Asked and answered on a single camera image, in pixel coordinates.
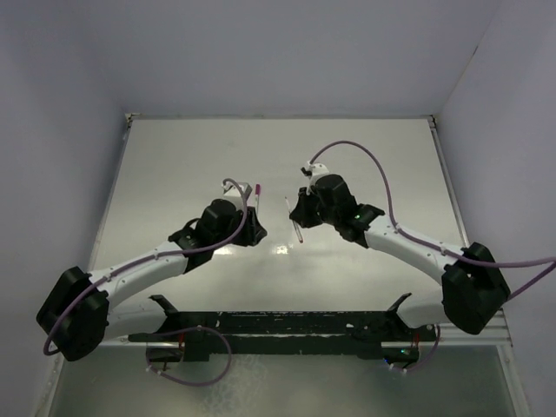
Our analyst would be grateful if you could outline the red marker pen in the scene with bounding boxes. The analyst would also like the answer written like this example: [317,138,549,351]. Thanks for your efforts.
[283,195,304,244]

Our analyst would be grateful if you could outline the purple marker pen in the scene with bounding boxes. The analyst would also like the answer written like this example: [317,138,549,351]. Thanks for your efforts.
[254,193,261,214]

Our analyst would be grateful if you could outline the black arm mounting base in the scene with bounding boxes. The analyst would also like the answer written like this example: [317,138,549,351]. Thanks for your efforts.
[129,295,437,363]

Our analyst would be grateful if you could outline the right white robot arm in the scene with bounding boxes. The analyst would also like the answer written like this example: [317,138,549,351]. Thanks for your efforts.
[289,174,510,340]

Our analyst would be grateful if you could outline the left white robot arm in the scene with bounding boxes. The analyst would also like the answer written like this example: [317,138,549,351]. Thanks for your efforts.
[36,199,268,361]

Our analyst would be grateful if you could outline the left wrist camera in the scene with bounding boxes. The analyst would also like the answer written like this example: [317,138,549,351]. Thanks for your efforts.
[222,179,253,210]

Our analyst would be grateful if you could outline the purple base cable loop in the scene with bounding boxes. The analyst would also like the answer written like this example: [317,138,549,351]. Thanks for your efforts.
[145,325,233,387]

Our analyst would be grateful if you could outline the aluminium frame rail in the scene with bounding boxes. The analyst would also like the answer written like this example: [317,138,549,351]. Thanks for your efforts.
[440,311,512,346]

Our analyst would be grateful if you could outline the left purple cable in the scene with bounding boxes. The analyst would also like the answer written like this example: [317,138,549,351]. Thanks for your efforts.
[42,177,248,356]

